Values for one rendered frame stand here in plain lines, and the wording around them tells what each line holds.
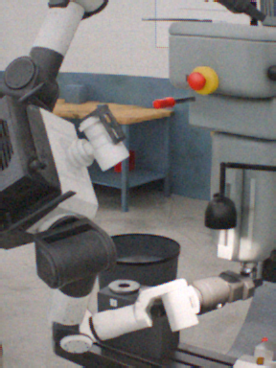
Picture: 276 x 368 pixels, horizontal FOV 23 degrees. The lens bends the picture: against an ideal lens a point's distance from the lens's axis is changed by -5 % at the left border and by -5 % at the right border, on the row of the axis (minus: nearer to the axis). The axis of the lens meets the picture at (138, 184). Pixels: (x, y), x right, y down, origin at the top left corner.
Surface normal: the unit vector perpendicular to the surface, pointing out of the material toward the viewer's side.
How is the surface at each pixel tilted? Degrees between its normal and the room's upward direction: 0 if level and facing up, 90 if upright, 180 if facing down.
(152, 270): 94
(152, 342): 90
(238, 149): 90
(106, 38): 90
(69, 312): 120
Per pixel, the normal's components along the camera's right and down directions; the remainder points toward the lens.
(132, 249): 0.11, 0.19
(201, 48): -0.62, 0.20
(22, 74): -0.28, -0.25
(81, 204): 0.81, 0.23
